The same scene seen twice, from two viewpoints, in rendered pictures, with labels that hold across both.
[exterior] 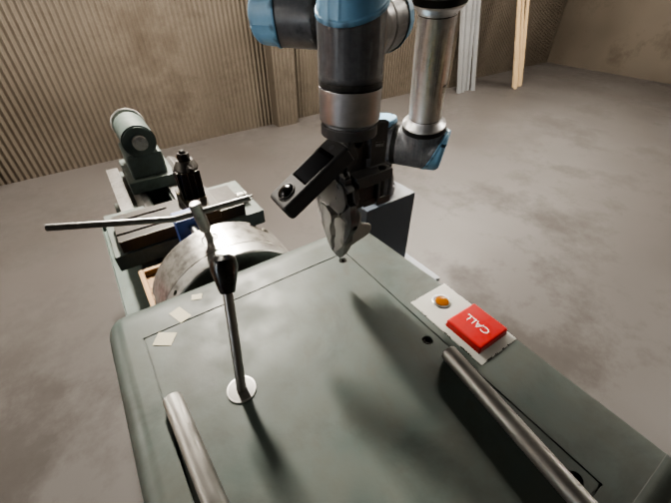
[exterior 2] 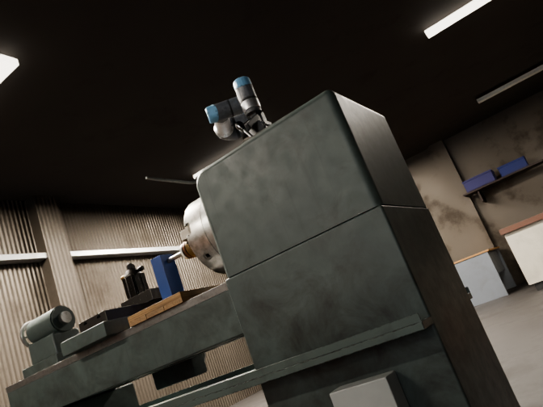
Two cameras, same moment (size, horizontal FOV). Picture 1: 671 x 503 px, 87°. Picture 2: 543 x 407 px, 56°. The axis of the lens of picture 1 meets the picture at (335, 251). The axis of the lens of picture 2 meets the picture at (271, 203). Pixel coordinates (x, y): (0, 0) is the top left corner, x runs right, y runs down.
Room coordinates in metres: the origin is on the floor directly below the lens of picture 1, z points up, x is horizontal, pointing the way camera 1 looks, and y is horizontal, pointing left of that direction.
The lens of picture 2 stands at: (-1.24, 0.90, 0.62)
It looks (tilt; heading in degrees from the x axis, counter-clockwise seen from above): 14 degrees up; 333
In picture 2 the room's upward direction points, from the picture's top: 21 degrees counter-clockwise
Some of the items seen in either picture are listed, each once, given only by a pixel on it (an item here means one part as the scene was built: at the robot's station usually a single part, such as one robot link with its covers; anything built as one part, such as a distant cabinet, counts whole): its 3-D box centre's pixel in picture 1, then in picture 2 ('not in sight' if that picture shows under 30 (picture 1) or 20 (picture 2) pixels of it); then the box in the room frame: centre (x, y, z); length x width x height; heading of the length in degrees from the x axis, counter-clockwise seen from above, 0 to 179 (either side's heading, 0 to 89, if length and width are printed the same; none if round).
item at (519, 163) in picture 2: not in sight; (513, 167); (4.98, -7.09, 1.97); 0.49 x 0.36 x 0.19; 36
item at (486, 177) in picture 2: not in sight; (480, 182); (5.48, -6.73, 1.98); 0.56 x 0.42 x 0.22; 36
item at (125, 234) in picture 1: (181, 215); (132, 314); (1.09, 0.57, 0.95); 0.43 x 0.18 x 0.04; 124
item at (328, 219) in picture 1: (342, 225); not in sight; (0.46, -0.01, 1.34); 0.06 x 0.03 x 0.09; 124
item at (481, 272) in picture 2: not in sight; (483, 275); (5.64, -5.94, 0.39); 1.44 x 0.74 x 0.77; 126
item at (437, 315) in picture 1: (456, 331); not in sight; (0.34, -0.19, 1.23); 0.13 x 0.08 x 0.06; 34
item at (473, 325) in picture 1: (475, 327); not in sight; (0.32, -0.20, 1.26); 0.06 x 0.06 x 0.02; 34
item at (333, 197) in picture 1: (352, 165); (258, 124); (0.45, -0.02, 1.45); 0.09 x 0.08 x 0.12; 124
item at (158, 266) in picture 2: (196, 245); (169, 282); (0.85, 0.43, 1.00); 0.08 x 0.06 x 0.23; 124
